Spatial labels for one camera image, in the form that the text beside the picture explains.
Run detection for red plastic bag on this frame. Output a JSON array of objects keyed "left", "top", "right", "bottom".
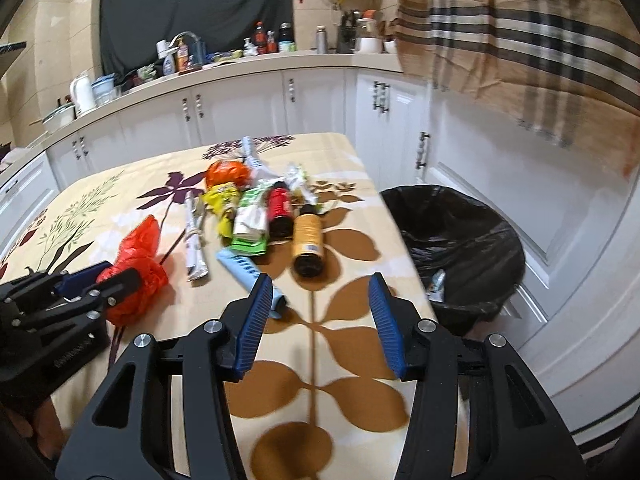
[{"left": 96, "top": 214, "right": 168, "bottom": 327}]

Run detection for light blue packet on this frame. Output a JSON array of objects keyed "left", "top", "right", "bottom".
[{"left": 216, "top": 248, "right": 288, "bottom": 320}]

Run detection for yellow snack bag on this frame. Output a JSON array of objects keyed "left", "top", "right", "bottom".
[{"left": 203, "top": 182, "right": 241, "bottom": 240}]

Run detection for green white snack bag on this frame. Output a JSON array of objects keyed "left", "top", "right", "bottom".
[{"left": 230, "top": 184, "right": 269, "bottom": 257}]

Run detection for orange snack bag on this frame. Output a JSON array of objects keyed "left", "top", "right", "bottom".
[{"left": 205, "top": 160, "right": 250, "bottom": 190}]

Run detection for white blue wipes packet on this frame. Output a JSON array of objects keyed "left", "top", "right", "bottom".
[{"left": 426, "top": 269, "right": 446, "bottom": 304}]

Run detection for white blue twisted wrapper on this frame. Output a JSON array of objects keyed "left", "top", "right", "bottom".
[{"left": 241, "top": 136, "right": 279, "bottom": 184}]

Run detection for orange brown bottle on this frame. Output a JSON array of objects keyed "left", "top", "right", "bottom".
[{"left": 292, "top": 204, "right": 324, "bottom": 278}]

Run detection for white green wrapper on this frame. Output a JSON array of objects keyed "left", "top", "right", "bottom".
[{"left": 283, "top": 162, "right": 319, "bottom": 208}]

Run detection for black trash bin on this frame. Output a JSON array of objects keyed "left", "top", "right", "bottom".
[{"left": 381, "top": 184, "right": 525, "bottom": 336}]

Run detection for white kitchen cabinets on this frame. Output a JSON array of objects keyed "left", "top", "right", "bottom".
[{"left": 1, "top": 58, "right": 639, "bottom": 410}]

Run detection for person's left hand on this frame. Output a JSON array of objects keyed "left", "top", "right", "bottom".
[{"left": 8, "top": 398, "right": 66, "bottom": 460}]

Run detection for white electric kettle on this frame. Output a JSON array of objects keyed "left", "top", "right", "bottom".
[{"left": 70, "top": 72, "right": 96, "bottom": 117}]

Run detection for blue spray bottle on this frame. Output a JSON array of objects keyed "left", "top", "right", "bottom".
[{"left": 163, "top": 49, "right": 176, "bottom": 76}]

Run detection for orange dish soap bottle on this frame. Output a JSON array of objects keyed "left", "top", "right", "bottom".
[{"left": 177, "top": 38, "right": 190, "bottom": 73}]

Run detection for chrome faucet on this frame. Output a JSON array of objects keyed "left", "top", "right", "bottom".
[{"left": 168, "top": 30, "right": 206, "bottom": 66}]

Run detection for black curtain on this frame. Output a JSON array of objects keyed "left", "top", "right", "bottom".
[{"left": 99, "top": 0, "right": 293, "bottom": 79}]

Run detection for dark sauce bottle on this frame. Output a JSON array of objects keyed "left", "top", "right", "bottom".
[{"left": 254, "top": 21, "right": 268, "bottom": 55}]

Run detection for black lidded jar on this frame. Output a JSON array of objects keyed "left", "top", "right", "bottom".
[{"left": 278, "top": 22, "right": 296, "bottom": 52}]

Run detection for steel thermos bottle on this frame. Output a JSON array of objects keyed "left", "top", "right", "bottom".
[{"left": 314, "top": 25, "right": 328, "bottom": 54}]

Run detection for black knife block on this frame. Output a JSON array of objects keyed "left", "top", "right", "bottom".
[{"left": 336, "top": 10, "right": 361, "bottom": 54}]

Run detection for white blender jug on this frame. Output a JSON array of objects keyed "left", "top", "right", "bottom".
[{"left": 355, "top": 9, "right": 382, "bottom": 54}]

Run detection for plaid beige scarf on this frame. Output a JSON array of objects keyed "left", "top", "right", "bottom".
[{"left": 395, "top": 0, "right": 639, "bottom": 177}]

